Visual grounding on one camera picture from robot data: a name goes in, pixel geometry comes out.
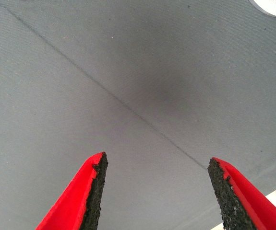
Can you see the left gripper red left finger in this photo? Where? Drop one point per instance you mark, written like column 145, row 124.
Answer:
column 73, row 203

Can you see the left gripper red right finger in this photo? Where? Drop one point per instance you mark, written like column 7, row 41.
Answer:
column 243, row 203

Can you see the round metal carrier plate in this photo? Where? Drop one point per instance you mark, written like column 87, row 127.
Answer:
column 274, row 7

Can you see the dark grey table cloth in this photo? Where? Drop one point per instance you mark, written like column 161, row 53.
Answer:
column 80, row 72

